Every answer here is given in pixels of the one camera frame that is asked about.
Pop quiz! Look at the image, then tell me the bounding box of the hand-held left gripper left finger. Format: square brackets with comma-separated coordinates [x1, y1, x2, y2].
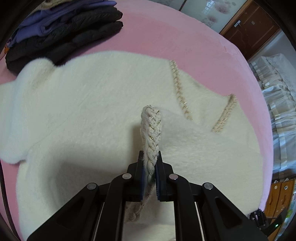
[26, 150, 146, 241]

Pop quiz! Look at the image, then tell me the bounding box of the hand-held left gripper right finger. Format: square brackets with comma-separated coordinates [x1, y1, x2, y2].
[155, 152, 270, 241]

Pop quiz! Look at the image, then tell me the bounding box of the white fluffy cardigan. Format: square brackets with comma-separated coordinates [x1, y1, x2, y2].
[0, 50, 264, 241]

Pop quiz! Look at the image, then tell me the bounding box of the wooden drawer cabinet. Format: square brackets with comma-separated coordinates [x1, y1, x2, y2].
[264, 178, 295, 218]

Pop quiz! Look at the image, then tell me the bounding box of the pink bed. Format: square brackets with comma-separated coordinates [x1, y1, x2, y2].
[0, 0, 275, 241]

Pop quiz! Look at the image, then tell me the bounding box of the black quilted jacket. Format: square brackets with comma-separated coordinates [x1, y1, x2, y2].
[5, 6, 124, 75]

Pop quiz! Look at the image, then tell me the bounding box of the floral glass wardrobe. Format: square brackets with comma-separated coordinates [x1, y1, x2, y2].
[148, 0, 250, 33]

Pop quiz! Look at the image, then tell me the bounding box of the brown wooden door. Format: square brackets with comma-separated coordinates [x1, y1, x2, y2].
[220, 0, 281, 61]

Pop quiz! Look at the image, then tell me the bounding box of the purple folded garment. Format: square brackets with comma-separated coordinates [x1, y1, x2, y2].
[7, 0, 118, 45]

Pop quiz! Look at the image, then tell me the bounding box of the beige knit sweater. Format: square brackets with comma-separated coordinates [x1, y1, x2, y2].
[38, 0, 65, 6]

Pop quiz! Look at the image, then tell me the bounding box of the black cable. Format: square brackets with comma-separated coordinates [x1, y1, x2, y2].
[0, 160, 17, 235]

